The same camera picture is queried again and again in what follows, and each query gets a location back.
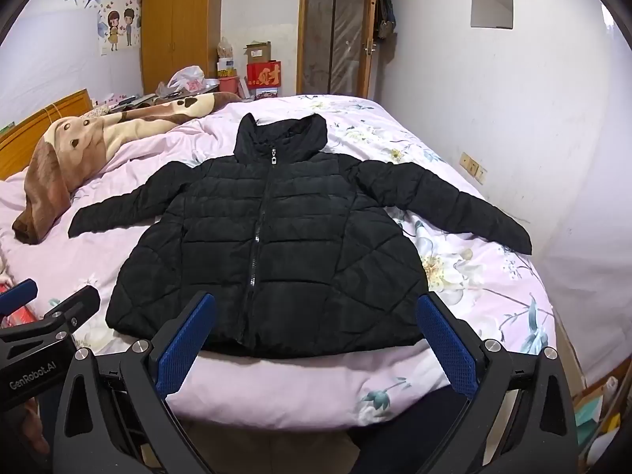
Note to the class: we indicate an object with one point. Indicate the pile of papers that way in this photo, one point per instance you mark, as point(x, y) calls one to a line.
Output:
point(600, 424)

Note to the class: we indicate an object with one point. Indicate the brown dog print blanket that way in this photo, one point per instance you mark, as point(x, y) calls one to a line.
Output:
point(74, 138)

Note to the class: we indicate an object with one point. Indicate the wooden headboard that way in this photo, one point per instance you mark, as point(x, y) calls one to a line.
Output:
point(29, 133)

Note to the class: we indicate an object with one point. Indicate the pink floral duvet bed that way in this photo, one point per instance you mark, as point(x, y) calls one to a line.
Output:
point(89, 256)

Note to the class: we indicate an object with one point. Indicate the cardboard box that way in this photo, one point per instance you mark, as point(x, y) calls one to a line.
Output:
point(258, 52)

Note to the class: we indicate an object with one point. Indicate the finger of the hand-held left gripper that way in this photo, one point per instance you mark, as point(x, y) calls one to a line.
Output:
point(74, 308)
point(17, 296)

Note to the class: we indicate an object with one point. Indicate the wooden wardrobe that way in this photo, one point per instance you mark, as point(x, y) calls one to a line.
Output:
point(182, 29)

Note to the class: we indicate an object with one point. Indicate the wooden door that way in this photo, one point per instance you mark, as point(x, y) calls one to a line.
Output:
point(335, 34)

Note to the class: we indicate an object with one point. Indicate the person's left hand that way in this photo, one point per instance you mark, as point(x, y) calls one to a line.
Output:
point(35, 429)

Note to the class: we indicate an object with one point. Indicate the red plaid sheet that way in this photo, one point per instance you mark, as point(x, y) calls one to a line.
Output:
point(19, 317)

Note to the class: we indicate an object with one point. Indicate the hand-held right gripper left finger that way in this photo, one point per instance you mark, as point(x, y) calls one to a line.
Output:
point(182, 350)

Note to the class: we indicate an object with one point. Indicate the clear snack bag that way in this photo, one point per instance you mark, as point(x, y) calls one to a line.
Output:
point(225, 49)

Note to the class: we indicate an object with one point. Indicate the black puffer jacket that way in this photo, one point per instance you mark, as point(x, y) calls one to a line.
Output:
point(296, 232)

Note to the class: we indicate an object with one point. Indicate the hanging bags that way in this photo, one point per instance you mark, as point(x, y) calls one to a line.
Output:
point(385, 10)

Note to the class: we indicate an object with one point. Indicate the red gift box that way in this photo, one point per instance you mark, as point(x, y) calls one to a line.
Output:
point(264, 75)

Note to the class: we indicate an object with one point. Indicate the wall socket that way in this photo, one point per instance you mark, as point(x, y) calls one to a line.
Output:
point(473, 168)

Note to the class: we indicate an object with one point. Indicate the pink bucket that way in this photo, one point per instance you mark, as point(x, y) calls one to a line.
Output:
point(228, 85)

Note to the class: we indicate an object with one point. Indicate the grey wall panel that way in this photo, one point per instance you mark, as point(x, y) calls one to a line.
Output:
point(491, 2)

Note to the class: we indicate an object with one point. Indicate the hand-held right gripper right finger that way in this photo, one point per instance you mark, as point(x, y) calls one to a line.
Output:
point(447, 345)

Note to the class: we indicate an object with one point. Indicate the cartoon couple wall poster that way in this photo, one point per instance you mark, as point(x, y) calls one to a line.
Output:
point(118, 27)

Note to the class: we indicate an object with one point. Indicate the white plastic bag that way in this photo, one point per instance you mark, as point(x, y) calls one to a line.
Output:
point(182, 79)

